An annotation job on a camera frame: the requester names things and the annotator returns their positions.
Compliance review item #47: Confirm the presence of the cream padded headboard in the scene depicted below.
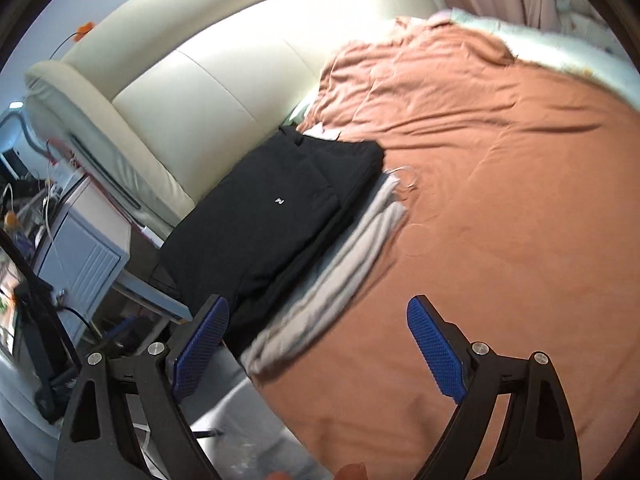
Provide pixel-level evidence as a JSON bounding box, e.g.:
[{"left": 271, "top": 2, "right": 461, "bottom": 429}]
[{"left": 25, "top": 0, "right": 445, "bottom": 237}]

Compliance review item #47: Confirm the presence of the black camera cable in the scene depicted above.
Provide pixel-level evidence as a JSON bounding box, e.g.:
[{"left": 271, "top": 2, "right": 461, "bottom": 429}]
[{"left": 0, "top": 226, "right": 84, "bottom": 373}]

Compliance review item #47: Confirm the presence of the grey folded garment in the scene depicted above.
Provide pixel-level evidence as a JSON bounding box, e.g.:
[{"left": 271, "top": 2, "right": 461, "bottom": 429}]
[{"left": 240, "top": 172, "right": 406, "bottom": 376}]

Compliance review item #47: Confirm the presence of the white drawer nightstand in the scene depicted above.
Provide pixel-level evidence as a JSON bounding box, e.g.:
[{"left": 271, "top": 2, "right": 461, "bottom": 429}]
[{"left": 32, "top": 178, "right": 131, "bottom": 344}]

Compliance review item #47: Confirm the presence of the white duvet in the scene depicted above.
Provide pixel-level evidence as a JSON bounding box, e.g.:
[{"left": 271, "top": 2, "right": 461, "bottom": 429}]
[{"left": 427, "top": 0, "right": 639, "bottom": 107}]

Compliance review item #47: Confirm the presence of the black collared jacket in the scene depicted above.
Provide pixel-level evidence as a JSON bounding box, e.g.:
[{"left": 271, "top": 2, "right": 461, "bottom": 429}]
[{"left": 160, "top": 127, "right": 384, "bottom": 356}]

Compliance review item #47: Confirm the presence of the orange-brown bed sheet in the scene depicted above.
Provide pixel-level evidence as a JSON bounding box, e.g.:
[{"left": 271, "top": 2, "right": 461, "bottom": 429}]
[{"left": 260, "top": 18, "right": 639, "bottom": 479}]

